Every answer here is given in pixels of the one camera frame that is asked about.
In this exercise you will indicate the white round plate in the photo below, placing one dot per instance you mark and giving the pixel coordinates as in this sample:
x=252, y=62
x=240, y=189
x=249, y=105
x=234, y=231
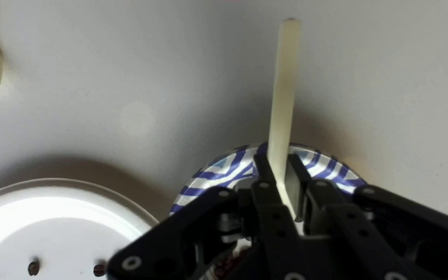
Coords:
x=53, y=227

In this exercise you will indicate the cream plastic spoon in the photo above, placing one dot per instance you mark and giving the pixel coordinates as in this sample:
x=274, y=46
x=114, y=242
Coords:
x=285, y=93

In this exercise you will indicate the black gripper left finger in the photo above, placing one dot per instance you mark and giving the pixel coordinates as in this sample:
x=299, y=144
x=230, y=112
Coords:
x=224, y=238

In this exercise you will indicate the blue striped small bowl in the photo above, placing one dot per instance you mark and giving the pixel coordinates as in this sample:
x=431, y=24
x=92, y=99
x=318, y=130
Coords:
x=218, y=171

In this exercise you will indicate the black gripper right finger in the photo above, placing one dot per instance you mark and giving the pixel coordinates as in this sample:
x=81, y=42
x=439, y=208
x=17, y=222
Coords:
x=380, y=233

